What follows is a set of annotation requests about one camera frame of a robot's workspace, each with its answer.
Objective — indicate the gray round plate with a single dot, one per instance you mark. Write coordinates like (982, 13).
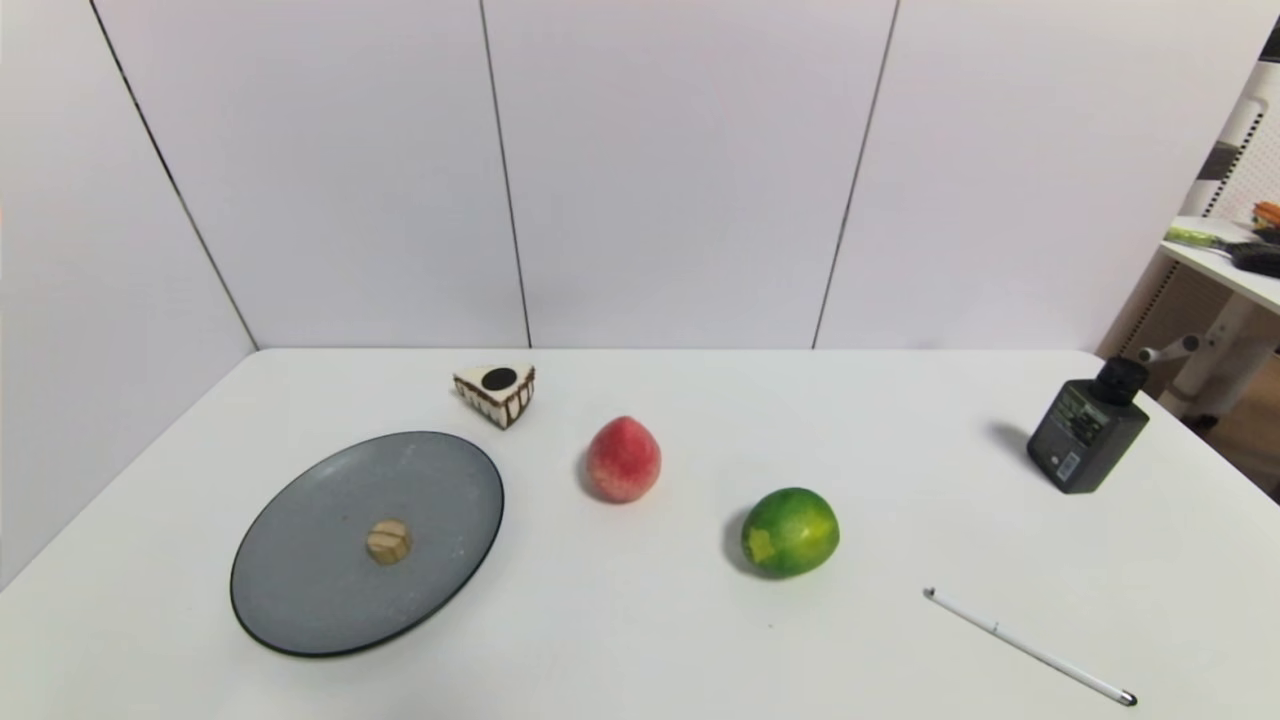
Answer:
(320, 570)

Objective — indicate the red peach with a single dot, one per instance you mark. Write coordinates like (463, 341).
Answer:
(622, 462)

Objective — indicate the cake slice toy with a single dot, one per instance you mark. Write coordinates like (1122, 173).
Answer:
(497, 392)

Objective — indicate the green round fruit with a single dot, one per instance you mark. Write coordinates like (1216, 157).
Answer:
(790, 533)

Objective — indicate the dark gray ink bottle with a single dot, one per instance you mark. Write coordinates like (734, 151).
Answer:
(1083, 435)

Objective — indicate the white pen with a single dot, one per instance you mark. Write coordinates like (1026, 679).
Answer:
(1030, 648)

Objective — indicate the green item on desk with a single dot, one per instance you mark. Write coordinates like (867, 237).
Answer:
(1200, 238)

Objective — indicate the white side desk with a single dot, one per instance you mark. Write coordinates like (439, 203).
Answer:
(1225, 275)

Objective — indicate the black item on desk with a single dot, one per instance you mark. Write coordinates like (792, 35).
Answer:
(1258, 258)

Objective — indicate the white pegboard rack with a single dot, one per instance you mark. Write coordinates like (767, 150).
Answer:
(1245, 140)

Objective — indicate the orange item on desk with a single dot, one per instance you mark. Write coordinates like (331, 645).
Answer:
(1269, 212)

